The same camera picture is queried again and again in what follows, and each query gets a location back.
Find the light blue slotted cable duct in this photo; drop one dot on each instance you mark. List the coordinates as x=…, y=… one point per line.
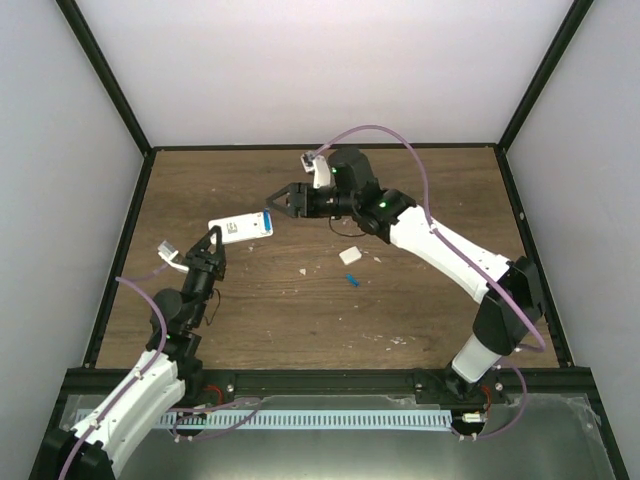
x=404, y=420

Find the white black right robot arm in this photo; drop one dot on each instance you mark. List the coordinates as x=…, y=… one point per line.
x=508, y=293

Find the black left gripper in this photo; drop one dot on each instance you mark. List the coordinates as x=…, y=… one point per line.
x=199, y=259

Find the white air conditioner remote control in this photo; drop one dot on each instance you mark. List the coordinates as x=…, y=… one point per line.
x=241, y=228

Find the blue battery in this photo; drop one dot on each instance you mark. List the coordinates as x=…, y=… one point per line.
x=352, y=280
x=267, y=221

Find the metal front plate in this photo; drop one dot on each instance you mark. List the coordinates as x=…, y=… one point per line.
x=540, y=436

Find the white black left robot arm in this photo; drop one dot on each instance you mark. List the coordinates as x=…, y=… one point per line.
x=167, y=371

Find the white remote battery cover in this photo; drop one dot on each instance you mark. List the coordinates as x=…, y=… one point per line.
x=350, y=255

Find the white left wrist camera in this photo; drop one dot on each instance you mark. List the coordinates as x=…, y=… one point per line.
x=172, y=257

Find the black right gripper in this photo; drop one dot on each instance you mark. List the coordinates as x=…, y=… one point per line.
x=296, y=202

